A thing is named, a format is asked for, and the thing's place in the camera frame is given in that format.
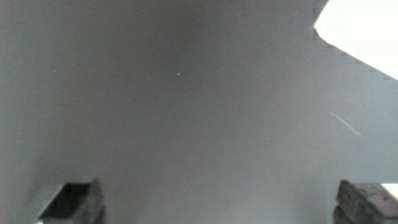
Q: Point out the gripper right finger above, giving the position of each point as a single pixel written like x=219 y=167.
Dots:
x=366 y=203

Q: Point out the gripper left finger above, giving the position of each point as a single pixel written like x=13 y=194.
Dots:
x=77 y=206

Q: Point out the white sheet with markers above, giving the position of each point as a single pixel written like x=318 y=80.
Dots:
x=357 y=27

